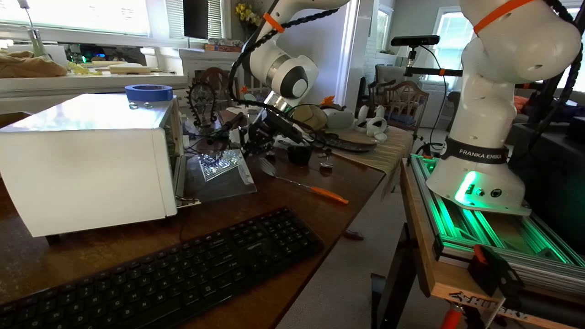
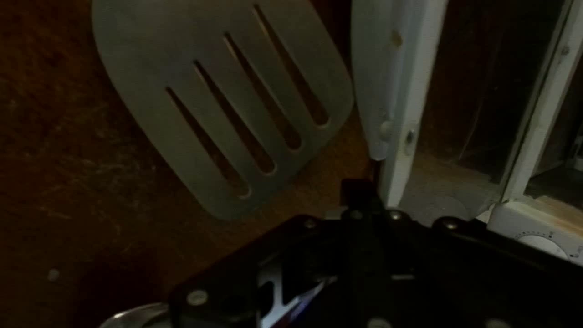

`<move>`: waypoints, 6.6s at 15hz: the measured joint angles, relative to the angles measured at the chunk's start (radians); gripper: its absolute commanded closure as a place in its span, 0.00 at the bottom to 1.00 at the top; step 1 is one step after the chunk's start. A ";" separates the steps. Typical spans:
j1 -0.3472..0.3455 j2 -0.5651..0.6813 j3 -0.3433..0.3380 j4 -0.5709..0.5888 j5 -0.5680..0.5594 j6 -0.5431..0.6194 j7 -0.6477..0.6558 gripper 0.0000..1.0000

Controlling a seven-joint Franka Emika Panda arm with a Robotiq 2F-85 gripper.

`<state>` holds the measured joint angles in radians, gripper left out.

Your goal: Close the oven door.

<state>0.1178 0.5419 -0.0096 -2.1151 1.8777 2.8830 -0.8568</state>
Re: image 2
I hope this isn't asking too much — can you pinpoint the white oven knob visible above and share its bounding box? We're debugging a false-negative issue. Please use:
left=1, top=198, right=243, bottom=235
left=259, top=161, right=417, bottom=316
left=515, top=231, right=571, bottom=261

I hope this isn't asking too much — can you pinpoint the white oven door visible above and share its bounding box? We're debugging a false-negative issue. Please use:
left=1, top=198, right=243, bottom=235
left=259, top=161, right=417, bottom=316
left=351, top=0, right=583, bottom=215

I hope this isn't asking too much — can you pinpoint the white oven door handle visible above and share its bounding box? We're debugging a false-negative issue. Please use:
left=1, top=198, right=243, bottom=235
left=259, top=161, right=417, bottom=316
left=351, top=0, right=413, bottom=161

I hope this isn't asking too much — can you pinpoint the white toaster oven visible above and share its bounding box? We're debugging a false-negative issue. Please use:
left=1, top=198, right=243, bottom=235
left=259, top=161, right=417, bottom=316
left=351, top=0, right=583, bottom=267

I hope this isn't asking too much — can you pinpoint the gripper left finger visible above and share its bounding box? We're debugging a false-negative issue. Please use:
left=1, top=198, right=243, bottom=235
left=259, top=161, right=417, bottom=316
left=169, top=179, right=372, bottom=328

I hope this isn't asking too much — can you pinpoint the grey slotted spatula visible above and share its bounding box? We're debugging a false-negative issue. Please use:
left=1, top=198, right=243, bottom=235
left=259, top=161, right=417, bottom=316
left=91, top=0, right=355, bottom=221

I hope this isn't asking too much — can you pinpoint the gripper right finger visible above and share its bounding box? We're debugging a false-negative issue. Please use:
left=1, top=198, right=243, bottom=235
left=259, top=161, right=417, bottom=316
left=370, top=208, right=583, bottom=328

